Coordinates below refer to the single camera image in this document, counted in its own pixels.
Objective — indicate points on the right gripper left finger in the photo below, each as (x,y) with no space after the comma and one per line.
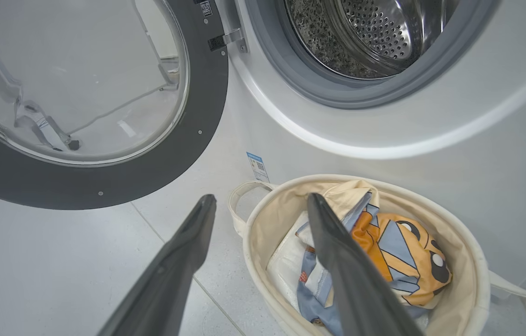
(174,275)

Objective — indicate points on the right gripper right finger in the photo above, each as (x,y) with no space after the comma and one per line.
(361,289)

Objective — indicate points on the clothes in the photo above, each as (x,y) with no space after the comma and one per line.
(407,256)

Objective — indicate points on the black round washer door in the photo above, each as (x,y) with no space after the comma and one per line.
(197,140)

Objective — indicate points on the white cloth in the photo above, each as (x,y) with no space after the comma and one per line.
(286,266)

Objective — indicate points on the cream canvas laundry basket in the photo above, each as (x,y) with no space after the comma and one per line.
(272,210)

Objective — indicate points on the white front-load washing machine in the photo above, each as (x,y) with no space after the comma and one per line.
(384,135)

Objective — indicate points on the metal door hinge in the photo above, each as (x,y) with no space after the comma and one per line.
(230,38)

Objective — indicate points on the stainless steel washing machine drum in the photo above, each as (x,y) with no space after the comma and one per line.
(375,32)

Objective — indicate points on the blue energy label sticker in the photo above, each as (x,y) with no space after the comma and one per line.
(258,166)

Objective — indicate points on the small white QR sticker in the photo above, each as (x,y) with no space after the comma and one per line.
(205,9)

